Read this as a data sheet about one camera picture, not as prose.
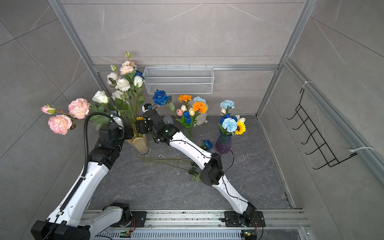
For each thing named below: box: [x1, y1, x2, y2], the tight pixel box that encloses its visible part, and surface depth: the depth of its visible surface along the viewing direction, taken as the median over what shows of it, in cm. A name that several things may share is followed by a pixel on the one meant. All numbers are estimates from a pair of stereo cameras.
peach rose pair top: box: [119, 60, 137, 75], surface depth 75 cm
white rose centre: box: [115, 78, 131, 92], surface depth 74 cm
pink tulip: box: [176, 109, 183, 117], surface depth 82 cm
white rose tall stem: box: [133, 75, 145, 88], surface depth 76 cm
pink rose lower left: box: [48, 114, 73, 136], surface depth 49 cm
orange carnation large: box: [192, 101, 207, 114], surface depth 77 cm
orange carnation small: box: [178, 94, 192, 103], surface depth 85 cm
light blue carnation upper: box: [220, 100, 235, 109], surface depth 78 cm
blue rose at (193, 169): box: [138, 156, 202, 182], surface depth 92 cm
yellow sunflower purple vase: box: [235, 121, 246, 135], surface depth 78 cm
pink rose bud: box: [40, 104, 57, 115], surface depth 46 cm
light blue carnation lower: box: [222, 117, 238, 133], surface depth 70 cm
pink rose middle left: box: [68, 98, 92, 120], surface depth 54 cm
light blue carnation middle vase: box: [193, 96, 207, 104], surface depth 83 cm
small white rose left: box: [107, 72, 119, 85], surface depth 76 cm
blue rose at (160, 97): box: [152, 89, 172, 106], surface depth 65 cm
